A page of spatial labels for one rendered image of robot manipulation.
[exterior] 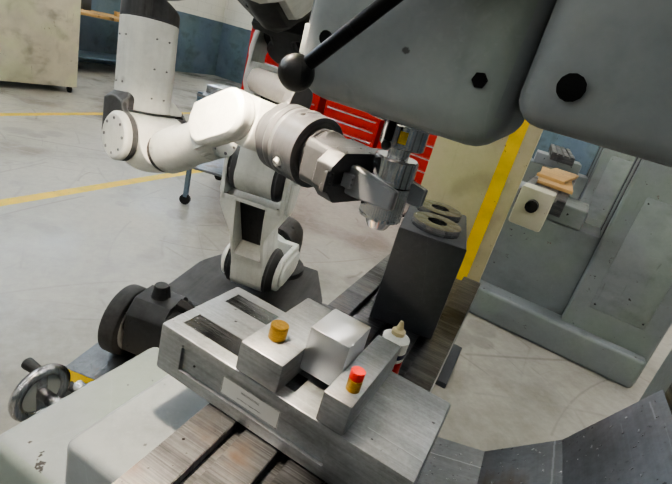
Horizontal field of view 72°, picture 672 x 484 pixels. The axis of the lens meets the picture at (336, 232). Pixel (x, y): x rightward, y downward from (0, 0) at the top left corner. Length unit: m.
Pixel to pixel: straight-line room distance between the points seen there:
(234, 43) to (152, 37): 11.07
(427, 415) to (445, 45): 0.41
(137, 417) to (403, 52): 0.57
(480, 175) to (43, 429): 1.87
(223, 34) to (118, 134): 11.33
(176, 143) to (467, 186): 1.69
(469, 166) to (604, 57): 1.90
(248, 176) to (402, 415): 0.78
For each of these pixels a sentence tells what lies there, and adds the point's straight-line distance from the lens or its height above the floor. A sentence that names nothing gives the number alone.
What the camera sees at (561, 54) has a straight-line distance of 0.35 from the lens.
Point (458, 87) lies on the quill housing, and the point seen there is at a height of 1.35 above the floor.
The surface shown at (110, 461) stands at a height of 0.84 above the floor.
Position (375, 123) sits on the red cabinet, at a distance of 5.38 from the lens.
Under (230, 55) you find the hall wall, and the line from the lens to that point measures 11.95.
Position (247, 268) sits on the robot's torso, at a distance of 1.40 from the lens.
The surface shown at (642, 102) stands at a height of 1.37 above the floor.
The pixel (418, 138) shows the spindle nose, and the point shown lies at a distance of 0.47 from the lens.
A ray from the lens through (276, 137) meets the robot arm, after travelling 0.56.
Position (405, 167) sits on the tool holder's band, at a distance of 0.47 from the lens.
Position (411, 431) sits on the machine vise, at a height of 0.99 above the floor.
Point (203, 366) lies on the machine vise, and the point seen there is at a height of 0.96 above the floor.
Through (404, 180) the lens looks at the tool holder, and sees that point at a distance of 0.48.
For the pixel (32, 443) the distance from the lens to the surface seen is 0.87.
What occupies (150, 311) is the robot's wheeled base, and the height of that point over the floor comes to 0.60.
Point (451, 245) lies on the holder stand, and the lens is 0.81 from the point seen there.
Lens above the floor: 1.36
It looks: 21 degrees down
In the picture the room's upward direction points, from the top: 16 degrees clockwise
